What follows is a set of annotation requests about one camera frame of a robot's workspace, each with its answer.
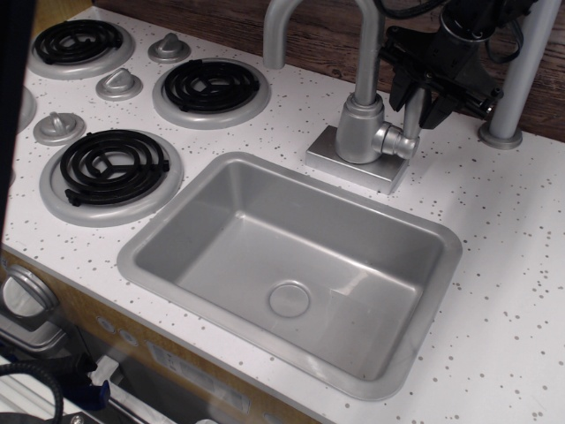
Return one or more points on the silver stove knob back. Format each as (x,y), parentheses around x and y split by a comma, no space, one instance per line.
(168,50)

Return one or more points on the grey sink basin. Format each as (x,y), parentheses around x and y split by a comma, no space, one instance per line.
(376,275)

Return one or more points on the round sink drain plug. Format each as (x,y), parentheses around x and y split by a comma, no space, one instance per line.
(289,299)

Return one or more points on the silver stove knob middle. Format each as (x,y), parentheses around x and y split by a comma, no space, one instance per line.
(121,85)

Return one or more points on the grey vertical pole with base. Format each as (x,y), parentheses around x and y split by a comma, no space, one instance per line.
(502,131)

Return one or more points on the silver stove knob front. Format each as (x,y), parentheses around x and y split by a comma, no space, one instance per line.
(58,129)

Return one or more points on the back left coil burner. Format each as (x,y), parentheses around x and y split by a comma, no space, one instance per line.
(79,49)

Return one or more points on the silver faucet with base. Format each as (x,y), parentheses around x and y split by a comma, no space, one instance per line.
(346,151)

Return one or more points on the left edge coil burner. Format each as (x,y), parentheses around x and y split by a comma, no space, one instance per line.
(27,110)

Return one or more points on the silver faucet lever handle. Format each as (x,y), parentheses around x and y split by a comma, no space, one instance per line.
(403,142)

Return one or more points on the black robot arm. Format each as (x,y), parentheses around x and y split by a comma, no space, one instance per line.
(477,21)

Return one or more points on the silver stove knob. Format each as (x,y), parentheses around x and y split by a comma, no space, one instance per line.
(121,85)
(58,129)
(168,50)

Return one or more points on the silver oven dial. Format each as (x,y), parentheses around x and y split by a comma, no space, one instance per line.
(26,299)

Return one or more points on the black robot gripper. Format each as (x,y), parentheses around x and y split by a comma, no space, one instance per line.
(444,64)

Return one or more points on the back right coil burner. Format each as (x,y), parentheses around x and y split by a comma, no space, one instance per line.
(210,94)

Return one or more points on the silver oven door handle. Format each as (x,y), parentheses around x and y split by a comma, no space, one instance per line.
(46,340)

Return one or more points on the front right coil burner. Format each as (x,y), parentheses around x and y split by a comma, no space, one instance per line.
(110,178)

